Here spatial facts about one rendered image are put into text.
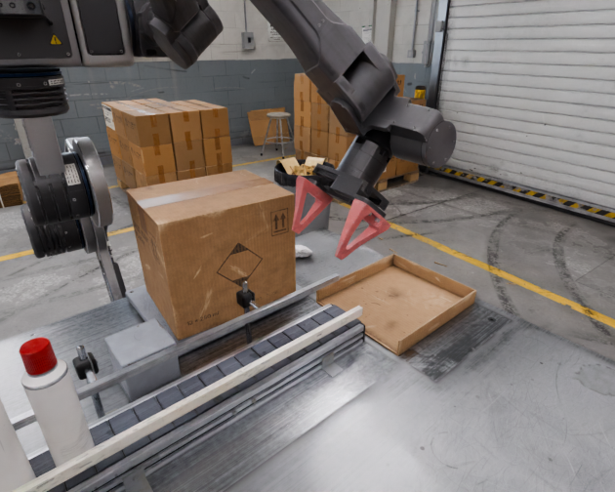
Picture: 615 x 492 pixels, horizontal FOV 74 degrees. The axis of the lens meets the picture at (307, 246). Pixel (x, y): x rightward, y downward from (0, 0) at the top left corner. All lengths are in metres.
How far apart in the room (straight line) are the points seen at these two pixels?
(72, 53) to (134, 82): 5.06
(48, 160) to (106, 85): 4.98
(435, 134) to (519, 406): 0.54
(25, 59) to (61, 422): 0.62
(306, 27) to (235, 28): 6.01
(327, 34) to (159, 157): 3.33
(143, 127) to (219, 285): 2.90
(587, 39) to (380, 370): 3.81
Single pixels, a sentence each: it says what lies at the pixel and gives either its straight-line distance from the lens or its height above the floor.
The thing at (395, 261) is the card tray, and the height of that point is 0.85.
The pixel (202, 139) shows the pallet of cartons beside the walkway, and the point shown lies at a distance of 3.92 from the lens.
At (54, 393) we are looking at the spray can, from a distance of 0.63.
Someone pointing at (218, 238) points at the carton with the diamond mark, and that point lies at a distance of 0.85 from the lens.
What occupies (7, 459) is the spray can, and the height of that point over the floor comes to 0.96.
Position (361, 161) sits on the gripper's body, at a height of 1.28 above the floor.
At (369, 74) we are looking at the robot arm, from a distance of 0.53.
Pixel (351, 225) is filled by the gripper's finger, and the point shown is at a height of 1.22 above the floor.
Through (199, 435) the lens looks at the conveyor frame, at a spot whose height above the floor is 0.84.
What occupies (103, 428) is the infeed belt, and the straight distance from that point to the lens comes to 0.77.
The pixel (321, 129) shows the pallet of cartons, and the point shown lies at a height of 0.66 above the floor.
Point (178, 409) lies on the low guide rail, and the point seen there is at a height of 0.91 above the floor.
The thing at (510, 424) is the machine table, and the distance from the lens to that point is 0.84.
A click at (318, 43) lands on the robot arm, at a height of 1.42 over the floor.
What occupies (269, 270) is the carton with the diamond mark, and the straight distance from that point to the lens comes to 0.95.
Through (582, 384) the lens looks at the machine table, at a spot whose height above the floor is 0.83.
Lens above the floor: 1.42
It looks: 26 degrees down
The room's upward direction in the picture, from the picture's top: straight up
